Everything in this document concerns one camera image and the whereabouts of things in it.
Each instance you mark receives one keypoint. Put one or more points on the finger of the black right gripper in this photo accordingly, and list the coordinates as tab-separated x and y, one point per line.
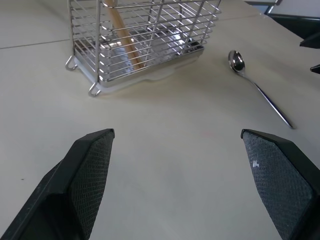
316	69
312	41

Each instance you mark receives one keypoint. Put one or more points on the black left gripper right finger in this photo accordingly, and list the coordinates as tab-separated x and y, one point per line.
282	185

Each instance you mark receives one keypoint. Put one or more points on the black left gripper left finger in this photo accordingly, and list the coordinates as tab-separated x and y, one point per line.
62	180

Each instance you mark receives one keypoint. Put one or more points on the dark green background furniture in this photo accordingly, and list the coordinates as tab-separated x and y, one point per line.
295	23

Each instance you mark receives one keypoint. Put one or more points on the stainless steel spoon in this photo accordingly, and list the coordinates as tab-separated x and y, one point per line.
237	62

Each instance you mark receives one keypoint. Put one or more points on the white plastic drip tray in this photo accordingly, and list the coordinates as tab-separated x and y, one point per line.
130	83

